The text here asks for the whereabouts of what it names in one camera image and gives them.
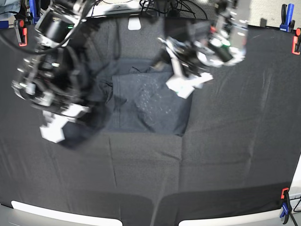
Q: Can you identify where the red black clamp left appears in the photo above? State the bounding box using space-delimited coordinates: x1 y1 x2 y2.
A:
14 19 27 47

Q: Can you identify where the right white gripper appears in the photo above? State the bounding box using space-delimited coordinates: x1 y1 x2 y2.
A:
40 104 90 143

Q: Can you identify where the dark navy t-shirt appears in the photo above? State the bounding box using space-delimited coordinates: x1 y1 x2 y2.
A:
58 58 193 150

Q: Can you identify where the white tab on cloth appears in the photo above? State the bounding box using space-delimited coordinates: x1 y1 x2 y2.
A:
127 16 142 31

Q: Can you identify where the black table cloth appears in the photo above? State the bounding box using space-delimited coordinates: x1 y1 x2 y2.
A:
0 18 301 226

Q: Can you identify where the red blue clamp bottom right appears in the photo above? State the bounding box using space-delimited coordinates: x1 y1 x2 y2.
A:
280 187 298 226

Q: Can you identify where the black cable bundle top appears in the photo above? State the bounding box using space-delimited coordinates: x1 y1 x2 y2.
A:
139 0 208 19

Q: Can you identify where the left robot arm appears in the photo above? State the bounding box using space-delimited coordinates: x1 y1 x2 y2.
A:
152 0 251 99

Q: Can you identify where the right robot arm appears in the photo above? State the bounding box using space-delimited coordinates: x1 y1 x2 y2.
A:
12 0 112 146

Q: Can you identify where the blue clamp top right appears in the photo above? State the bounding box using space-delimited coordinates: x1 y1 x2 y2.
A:
279 3 295 32

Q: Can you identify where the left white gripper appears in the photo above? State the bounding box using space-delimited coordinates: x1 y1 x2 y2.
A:
151 38 213 99

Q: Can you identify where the red clamp right edge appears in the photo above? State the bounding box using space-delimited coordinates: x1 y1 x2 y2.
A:
292 28 301 55

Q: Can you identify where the blue clamp top left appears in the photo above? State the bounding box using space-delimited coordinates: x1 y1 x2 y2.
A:
28 0 41 24

